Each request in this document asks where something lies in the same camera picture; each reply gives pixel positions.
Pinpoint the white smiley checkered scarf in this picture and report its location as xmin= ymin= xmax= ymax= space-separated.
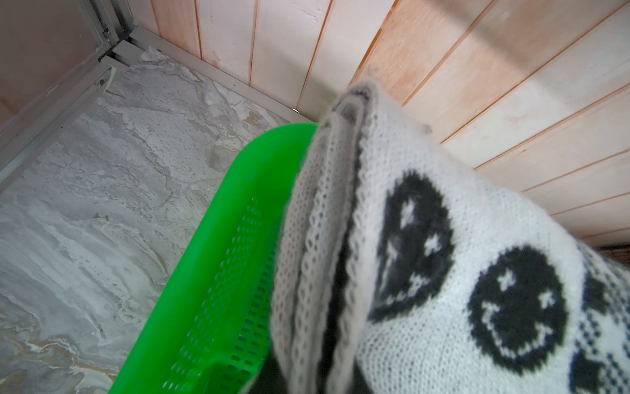
xmin=245 ymin=80 xmax=629 ymax=393

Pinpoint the green plastic basket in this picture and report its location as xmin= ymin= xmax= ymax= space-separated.
xmin=112 ymin=123 xmax=317 ymax=393

